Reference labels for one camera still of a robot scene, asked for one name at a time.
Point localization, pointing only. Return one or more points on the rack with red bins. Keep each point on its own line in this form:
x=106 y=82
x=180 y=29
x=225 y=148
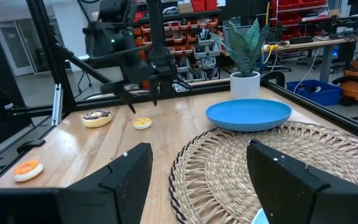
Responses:
x=291 y=12

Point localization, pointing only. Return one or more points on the green snake plant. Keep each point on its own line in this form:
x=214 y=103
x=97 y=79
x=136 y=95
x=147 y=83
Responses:
x=247 y=46

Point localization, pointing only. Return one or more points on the round woven placemat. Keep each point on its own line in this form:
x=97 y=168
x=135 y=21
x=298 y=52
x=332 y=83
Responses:
x=222 y=174

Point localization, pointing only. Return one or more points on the white plant pot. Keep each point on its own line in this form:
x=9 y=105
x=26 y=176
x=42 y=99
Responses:
x=245 y=87

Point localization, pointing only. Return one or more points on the small yellow-sprinkled donut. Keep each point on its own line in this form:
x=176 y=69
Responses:
x=142 y=123

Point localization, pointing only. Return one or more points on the shelf with orange bins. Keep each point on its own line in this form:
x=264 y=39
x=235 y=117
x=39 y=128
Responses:
x=179 y=40

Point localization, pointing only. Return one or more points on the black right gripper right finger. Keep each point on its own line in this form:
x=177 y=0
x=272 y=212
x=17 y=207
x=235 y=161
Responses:
x=291 y=193

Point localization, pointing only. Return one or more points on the blue storage bin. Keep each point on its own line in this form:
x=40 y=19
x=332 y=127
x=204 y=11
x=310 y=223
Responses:
x=319 y=93

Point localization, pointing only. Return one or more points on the small orange-sprinkled donut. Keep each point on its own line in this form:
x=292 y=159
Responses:
x=27 y=170

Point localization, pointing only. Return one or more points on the orange shop vacuum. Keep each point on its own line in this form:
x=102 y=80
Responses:
x=356 y=87

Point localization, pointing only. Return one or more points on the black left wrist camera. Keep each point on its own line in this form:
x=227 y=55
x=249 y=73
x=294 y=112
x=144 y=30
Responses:
x=101 y=40

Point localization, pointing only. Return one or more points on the grey door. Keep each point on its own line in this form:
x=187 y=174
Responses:
x=14 y=49

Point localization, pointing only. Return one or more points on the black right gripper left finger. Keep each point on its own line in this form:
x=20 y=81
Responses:
x=113 y=193

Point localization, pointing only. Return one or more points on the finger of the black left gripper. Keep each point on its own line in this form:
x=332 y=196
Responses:
x=155 y=88
x=115 y=88

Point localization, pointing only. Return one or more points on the dark blue plate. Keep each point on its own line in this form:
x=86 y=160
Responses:
x=249 y=115

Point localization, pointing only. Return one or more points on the light blue plate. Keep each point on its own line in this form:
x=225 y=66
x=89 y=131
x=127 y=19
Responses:
x=261 y=219

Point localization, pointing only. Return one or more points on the wooden workbench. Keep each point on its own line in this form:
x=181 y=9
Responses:
x=309 y=43

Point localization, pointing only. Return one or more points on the silver metal bracket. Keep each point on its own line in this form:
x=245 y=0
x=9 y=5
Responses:
x=56 y=104

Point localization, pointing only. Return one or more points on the large chocolate-iced donut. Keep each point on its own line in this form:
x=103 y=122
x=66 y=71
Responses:
x=96 y=119

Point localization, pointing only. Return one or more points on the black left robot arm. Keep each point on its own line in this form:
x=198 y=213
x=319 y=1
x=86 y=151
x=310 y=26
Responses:
x=157 y=31

